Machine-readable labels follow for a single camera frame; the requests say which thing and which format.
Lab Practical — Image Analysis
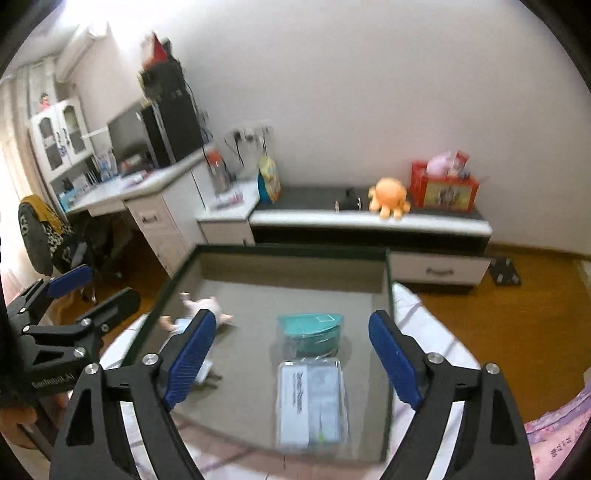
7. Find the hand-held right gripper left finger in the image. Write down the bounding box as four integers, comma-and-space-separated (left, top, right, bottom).
48, 308, 218, 480

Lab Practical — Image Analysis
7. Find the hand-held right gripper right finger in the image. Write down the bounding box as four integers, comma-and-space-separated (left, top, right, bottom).
368, 309, 536, 480

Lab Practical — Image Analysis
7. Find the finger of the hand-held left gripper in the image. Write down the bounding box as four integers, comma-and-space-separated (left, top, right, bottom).
7, 264, 95, 320
23, 288, 141, 365

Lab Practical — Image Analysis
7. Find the pink storage box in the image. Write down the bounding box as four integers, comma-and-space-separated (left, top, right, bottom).
124, 244, 395, 464

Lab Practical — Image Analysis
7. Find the office chair with leopard cloth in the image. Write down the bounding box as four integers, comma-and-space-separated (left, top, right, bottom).
18, 195, 116, 301

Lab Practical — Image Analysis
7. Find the striped white bed sheet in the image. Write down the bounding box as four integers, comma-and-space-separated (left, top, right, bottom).
99, 281, 483, 480

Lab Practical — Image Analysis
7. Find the teal plastic bowl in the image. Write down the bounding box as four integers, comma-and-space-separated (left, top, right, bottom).
277, 313, 345, 358

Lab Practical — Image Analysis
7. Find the clear plastic packet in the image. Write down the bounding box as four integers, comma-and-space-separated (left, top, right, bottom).
276, 357, 349, 450

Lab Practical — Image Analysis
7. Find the white desk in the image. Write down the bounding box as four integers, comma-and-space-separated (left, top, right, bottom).
65, 148, 218, 278

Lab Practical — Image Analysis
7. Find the low white black cabinet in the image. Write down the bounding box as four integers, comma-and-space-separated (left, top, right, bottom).
249, 185, 492, 294

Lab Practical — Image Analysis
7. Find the black wheeled floor stand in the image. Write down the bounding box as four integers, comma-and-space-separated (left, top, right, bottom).
490, 257, 522, 286

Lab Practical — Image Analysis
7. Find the white glass door cabinet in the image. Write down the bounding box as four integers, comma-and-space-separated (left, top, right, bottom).
30, 98, 95, 171

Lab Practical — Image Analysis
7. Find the small white nightstand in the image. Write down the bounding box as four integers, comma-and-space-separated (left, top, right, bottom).
196, 180, 259, 245

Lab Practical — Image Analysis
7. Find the computer monitor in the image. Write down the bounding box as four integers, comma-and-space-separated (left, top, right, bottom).
107, 102, 151, 164

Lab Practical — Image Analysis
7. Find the orange octopus plush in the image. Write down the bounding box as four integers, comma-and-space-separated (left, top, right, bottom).
368, 178, 411, 219

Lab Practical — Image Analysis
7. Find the clear bottle orange cap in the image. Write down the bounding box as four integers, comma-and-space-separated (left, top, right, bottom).
206, 148, 230, 195

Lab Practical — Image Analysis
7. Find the red printed crate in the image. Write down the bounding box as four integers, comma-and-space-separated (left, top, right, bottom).
410, 159, 480, 213

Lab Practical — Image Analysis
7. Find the black computer tower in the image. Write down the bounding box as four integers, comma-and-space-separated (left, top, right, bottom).
141, 99, 204, 168

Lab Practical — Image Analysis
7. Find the pink printed blanket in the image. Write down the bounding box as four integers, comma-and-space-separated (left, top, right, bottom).
526, 383, 591, 480

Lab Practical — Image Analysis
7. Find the blue yellow snack bag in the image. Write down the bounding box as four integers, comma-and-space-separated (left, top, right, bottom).
257, 156, 281, 204

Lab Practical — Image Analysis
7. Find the pink plush toy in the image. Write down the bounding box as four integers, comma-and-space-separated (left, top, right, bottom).
427, 150, 455, 176

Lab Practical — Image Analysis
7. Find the black device on tower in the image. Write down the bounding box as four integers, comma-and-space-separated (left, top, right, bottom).
140, 60, 195, 103

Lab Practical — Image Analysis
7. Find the white air conditioner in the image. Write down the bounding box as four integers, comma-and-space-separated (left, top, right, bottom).
55, 23, 112, 79

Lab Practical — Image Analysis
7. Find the red paper bag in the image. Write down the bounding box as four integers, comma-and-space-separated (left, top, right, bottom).
141, 32, 169, 70

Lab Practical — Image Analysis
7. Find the white wall power strip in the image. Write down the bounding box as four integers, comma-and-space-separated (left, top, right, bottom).
231, 121, 271, 141

